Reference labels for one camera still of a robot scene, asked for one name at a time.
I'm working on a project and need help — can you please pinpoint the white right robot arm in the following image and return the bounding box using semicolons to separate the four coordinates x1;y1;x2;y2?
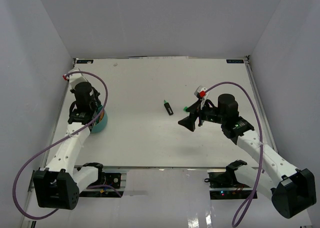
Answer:
178;93;317;219

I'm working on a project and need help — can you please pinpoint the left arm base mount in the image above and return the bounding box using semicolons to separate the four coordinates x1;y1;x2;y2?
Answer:
80;172;127;198

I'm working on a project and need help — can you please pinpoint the left black logo sticker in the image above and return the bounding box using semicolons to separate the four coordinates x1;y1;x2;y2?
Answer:
76;59;94;64

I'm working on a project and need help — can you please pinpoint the left aluminium table rail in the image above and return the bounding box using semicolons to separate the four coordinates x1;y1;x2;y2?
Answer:
19;58;77;228

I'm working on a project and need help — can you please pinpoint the black logo sticker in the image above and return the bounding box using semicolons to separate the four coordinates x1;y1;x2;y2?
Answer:
226;59;244;64
76;59;94;64

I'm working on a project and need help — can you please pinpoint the black highlighter green cap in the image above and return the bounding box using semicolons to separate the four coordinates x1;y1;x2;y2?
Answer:
163;100;174;116

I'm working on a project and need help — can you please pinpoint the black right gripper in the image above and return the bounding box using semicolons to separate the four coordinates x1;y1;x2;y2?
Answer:
178;99;226;132

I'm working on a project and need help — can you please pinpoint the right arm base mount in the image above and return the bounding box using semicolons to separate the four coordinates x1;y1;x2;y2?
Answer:
204;160;252;200

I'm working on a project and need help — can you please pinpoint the right black logo sticker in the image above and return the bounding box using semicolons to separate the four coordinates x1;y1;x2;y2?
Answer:
226;59;244;64

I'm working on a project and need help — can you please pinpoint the aluminium table rail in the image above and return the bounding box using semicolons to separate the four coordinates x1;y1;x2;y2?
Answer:
244;55;278;152
19;58;77;228

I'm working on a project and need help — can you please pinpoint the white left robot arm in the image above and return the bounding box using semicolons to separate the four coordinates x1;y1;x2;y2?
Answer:
33;81;108;210

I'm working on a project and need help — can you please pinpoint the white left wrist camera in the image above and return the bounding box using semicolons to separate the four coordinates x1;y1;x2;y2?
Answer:
62;68;88;89

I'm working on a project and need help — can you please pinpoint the teal round divided organizer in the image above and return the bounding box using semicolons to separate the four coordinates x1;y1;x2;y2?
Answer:
91;105;108;134

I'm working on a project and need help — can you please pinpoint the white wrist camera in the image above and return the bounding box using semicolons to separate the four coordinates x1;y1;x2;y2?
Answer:
194;85;209;108
62;68;88;89

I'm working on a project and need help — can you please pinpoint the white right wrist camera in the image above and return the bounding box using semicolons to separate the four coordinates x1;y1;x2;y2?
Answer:
194;85;209;108

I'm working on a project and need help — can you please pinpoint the right aluminium table rail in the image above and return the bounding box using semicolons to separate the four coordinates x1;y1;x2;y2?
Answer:
244;55;278;152

